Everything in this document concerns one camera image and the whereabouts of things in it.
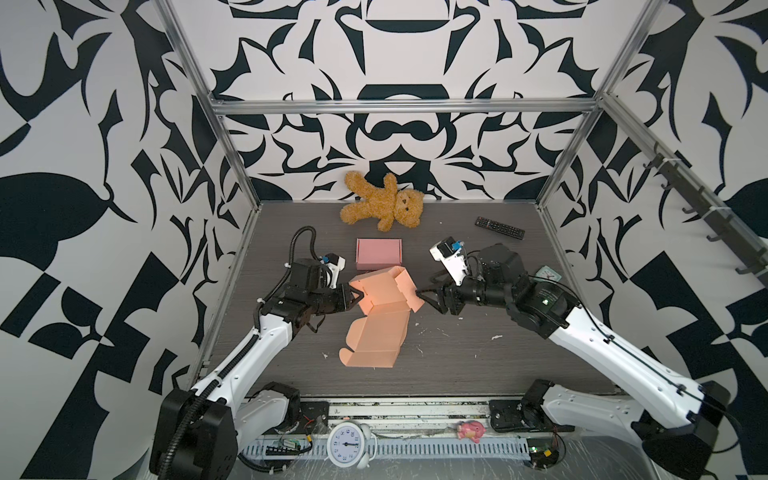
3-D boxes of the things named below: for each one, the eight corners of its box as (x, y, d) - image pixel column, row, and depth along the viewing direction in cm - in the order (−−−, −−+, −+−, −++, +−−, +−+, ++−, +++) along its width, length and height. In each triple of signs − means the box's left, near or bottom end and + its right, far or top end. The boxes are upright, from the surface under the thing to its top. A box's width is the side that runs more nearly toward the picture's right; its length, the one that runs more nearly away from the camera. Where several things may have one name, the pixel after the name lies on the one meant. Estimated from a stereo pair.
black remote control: (473, 226, 117) (475, 220, 115) (477, 219, 120) (479, 213, 117) (519, 244, 112) (523, 238, 109) (522, 237, 114) (526, 230, 111)
